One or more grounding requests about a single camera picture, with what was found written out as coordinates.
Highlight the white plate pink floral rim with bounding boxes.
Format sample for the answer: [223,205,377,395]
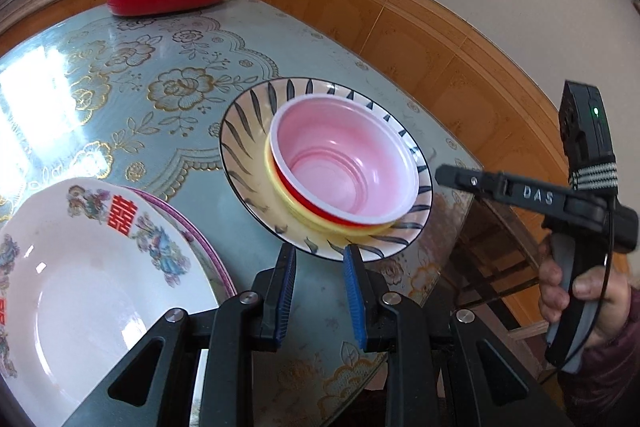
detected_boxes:
[127,185,239,308]

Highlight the white plate red characters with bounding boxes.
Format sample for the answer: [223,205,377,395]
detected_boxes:
[1,178,219,426]

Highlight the red plastic bowl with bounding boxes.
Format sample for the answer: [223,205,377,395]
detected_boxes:
[268,94,419,227]

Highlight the white bowl blue leaf pattern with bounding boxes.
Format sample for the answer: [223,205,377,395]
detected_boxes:
[219,78,432,261]

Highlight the floral lace table cover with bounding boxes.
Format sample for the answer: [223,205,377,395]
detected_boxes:
[1,0,480,426]

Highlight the dark wooden chair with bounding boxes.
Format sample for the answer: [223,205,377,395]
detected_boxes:
[449,200,546,338]

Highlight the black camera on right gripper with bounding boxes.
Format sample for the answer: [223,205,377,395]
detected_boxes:
[559,80,618,197]

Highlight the yellow plastic bowl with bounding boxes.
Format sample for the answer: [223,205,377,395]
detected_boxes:
[262,135,394,237]

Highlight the person's right hand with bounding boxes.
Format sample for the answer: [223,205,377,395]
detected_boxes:
[537,238,634,350]

